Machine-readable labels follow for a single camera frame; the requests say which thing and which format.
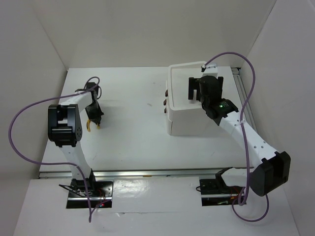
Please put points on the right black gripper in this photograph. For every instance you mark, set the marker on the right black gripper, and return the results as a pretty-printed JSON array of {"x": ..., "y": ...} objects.
[{"x": 193, "y": 84}]

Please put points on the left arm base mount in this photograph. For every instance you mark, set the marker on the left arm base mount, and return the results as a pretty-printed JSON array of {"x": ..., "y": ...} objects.
[{"x": 100, "y": 197}]

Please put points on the front aluminium rail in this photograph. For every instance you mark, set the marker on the front aluminium rail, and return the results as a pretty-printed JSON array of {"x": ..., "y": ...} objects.
[{"x": 135, "y": 173}]

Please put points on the yellow black pliers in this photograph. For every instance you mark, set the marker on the yellow black pliers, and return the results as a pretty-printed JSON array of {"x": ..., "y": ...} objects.
[{"x": 88, "y": 125}]

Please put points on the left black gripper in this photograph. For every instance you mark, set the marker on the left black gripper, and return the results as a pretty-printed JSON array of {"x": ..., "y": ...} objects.
[{"x": 97, "y": 116}]

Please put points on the white drawer cabinet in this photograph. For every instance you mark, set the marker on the white drawer cabinet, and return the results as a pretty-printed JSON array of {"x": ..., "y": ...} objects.
[{"x": 186, "y": 117}]

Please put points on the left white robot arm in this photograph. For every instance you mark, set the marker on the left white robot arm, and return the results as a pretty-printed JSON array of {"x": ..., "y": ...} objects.
[{"x": 66, "y": 131}]

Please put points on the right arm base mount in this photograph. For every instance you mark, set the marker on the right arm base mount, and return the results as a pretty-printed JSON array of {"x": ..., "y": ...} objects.
[{"x": 214, "y": 191}]

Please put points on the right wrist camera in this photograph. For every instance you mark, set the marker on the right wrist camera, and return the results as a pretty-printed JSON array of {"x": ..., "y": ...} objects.
[{"x": 210, "y": 68}]

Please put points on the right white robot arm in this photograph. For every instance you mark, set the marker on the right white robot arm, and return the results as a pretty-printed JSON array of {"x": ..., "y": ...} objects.
[{"x": 266, "y": 169}]

